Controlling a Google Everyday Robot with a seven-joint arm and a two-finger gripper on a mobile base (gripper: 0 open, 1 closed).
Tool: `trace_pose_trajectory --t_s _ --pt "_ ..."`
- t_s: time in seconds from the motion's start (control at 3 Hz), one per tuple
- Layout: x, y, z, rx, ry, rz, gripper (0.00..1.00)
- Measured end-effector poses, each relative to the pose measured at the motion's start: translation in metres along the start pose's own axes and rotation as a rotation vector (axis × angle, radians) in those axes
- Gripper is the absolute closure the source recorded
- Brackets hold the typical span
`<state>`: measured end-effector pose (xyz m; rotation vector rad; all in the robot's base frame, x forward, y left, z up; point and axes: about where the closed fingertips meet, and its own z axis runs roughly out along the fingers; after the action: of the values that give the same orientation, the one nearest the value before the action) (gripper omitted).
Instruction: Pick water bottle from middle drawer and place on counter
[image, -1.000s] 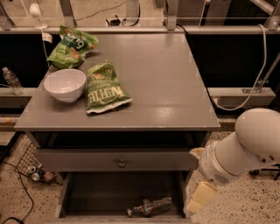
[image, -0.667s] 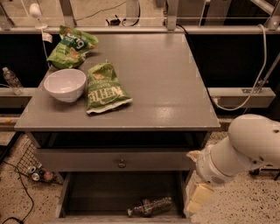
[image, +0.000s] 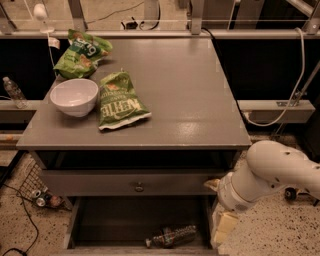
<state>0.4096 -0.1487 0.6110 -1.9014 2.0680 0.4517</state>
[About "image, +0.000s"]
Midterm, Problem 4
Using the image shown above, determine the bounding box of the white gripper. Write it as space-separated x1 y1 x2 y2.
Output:
204 173 254 249

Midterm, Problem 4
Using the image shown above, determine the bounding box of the clear plastic water bottle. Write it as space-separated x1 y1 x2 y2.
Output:
145 225 198 249

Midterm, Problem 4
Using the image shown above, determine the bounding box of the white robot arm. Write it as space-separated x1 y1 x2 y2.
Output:
204 140 320 248

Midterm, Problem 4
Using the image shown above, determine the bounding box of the closed grey top drawer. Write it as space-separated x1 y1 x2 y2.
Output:
40 169 226 197

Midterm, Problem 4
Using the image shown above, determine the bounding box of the grey wooden drawer cabinet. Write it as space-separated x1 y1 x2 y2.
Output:
15 37 253 256

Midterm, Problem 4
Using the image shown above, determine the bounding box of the open grey middle drawer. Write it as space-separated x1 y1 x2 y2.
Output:
64 196 218 256

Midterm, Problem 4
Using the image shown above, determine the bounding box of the clear bottle on ledge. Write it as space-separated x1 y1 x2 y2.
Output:
3 77 28 109

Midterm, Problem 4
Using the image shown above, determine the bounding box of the wheeled black cart base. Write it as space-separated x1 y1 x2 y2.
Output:
284 187 320 207

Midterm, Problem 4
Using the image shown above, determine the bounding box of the green kettle chips bag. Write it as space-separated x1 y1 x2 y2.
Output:
99 71 151 130

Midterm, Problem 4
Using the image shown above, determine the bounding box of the white ceramic bowl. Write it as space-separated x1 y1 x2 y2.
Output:
50 79 99 117

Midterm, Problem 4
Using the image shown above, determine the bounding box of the soda can right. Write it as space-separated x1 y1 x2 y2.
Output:
36 197 47 207

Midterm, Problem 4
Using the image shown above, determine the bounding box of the soda can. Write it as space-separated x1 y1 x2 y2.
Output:
31 190 42 199
36 197 47 207

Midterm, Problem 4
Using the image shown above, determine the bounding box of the soda can left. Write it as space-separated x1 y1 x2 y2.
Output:
31 190 42 199

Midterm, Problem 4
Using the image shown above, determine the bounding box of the black power adapter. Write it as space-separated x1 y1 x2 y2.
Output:
121 18 138 30

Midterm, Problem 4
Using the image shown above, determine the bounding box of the green snack bag rear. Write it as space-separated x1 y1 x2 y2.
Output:
54 29 113 79

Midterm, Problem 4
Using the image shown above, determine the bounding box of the small white lamp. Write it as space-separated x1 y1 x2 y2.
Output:
33 3 55 34

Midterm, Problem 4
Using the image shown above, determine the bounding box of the wire basket on floor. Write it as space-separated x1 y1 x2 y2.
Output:
19 163 71 211

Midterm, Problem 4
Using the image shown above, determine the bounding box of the black floor cable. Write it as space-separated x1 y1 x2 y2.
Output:
0 182 40 256

